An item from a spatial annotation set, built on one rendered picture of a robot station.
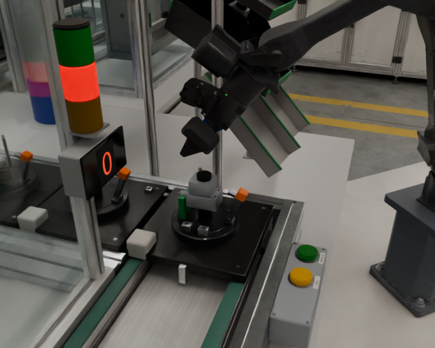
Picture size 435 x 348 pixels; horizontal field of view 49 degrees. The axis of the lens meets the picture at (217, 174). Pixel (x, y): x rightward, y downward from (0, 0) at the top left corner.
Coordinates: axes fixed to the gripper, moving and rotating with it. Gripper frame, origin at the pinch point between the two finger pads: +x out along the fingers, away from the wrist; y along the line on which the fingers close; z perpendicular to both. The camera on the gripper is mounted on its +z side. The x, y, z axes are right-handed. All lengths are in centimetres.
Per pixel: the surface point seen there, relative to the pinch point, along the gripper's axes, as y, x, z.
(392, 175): -54, 1, -50
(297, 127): -48, 7, -20
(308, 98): -330, 106, -57
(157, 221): 2.1, 21.7, -5.7
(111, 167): 17.9, 3.9, 7.2
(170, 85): -103, 57, 21
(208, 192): 2.2, 6.9, -8.7
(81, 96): 21.0, -5.5, 16.3
